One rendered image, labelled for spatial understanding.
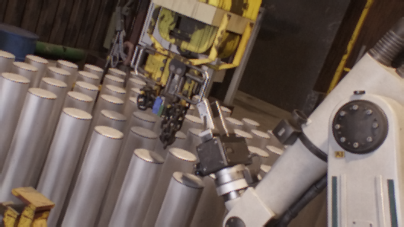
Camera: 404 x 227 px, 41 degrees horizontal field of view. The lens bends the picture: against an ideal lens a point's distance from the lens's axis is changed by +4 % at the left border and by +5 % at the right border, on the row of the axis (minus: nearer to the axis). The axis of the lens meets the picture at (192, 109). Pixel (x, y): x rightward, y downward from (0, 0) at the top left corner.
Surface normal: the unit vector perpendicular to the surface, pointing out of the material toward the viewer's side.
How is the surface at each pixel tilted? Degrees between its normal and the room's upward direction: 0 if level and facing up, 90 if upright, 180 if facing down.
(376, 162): 90
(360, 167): 90
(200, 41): 90
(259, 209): 92
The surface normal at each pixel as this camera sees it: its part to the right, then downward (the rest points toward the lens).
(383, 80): -0.44, 0.17
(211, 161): -0.58, -0.04
